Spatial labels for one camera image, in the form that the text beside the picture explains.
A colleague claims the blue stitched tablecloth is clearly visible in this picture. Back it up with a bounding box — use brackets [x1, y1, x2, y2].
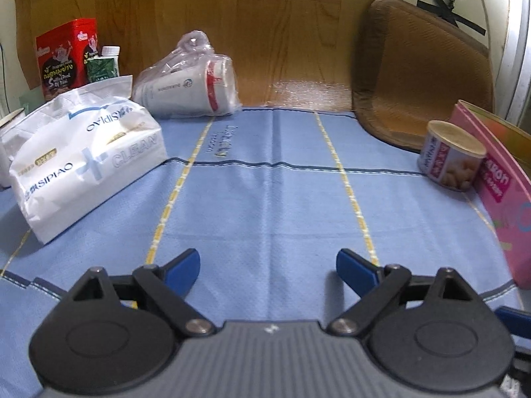
[1, 109, 522, 397]

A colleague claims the round nut can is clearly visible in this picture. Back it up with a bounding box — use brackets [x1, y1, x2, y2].
[417, 119, 487, 192]

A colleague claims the white tissue pack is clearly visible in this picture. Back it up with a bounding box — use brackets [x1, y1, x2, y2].
[1, 76, 167, 243]

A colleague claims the pink rectangular metal tin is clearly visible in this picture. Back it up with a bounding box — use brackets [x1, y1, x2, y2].
[450, 101, 531, 289]

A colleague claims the bagged paper cup stack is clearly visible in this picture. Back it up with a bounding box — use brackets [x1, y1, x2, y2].
[131, 31, 241, 118]

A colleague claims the green white carton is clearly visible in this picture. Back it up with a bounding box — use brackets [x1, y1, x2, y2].
[86, 46, 120, 83]

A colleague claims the frosted glass sliding door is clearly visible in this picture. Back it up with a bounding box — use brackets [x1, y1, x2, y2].
[495, 0, 530, 126]

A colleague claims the red snack box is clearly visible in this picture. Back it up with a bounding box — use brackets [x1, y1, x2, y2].
[35, 18, 99, 101]

